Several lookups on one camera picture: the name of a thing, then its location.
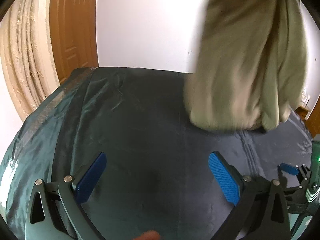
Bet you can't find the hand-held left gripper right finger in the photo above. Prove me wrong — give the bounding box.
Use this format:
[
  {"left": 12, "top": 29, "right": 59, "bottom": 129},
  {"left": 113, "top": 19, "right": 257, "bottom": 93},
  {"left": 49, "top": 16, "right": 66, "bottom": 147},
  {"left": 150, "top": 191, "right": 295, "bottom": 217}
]
[{"left": 208, "top": 151, "right": 292, "bottom": 240}]

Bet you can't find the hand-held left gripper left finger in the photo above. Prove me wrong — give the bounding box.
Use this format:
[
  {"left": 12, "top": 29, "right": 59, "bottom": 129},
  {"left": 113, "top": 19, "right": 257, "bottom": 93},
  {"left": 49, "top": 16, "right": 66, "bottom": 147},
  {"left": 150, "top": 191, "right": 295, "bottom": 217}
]
[{"left": 26, "top": 152, "right": 108, "bottom": 240}]

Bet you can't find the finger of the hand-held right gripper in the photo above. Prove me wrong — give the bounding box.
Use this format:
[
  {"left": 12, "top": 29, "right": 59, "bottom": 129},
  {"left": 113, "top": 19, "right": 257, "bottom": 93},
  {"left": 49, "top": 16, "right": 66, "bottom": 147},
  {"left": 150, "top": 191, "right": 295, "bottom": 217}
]
[
  {"left": 282, "top": 186, "right": 309, "bottom": 213},
  {"left": 278, "top": 162, "right": 313, "bottom": 188}
]

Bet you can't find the beige fleece garment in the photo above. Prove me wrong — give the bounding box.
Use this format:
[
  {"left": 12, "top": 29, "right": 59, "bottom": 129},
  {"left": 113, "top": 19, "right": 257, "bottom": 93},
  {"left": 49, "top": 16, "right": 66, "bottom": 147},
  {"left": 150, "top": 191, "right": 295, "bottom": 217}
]
[{"left": 184, "top": 0, "right": 309, "bottom": 133}]

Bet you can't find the person's left hand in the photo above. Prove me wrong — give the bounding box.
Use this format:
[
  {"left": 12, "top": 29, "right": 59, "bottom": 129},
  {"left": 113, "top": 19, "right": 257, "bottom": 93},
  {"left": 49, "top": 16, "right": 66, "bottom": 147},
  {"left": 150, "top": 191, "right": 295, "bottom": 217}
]
[{"left": 135, "top": 230, "right": 160, "bottom": 240}]

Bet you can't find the wooden desk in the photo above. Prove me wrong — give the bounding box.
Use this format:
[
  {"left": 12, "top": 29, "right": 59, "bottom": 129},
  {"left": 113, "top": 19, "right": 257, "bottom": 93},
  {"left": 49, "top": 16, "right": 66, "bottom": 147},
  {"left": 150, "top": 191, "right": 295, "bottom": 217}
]
[{"left": 295, "top": 106, "right": 313, "bottom": 128}]

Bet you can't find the dark table cover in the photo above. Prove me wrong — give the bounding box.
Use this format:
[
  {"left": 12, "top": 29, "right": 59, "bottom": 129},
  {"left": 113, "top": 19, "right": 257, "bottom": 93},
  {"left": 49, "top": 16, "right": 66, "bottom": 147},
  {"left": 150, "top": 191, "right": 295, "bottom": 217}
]
[{"left": 0, "top": 66, "right": 314, "bottom": 240}]

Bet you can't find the beige curtain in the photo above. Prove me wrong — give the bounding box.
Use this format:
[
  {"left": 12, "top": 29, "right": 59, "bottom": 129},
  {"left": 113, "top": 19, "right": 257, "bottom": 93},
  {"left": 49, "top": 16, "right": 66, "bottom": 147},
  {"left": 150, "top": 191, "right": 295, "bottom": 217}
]
[{"left": 0, "top": 0, "right": 60, "bottom": 120}]

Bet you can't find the brown wooden door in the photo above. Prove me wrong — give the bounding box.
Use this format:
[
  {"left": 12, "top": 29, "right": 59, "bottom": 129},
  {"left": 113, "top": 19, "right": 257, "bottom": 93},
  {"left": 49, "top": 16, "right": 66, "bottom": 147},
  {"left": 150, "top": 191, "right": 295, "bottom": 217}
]
[{"left": 49, "top": 0, "right": 99, "bottom": 85}]

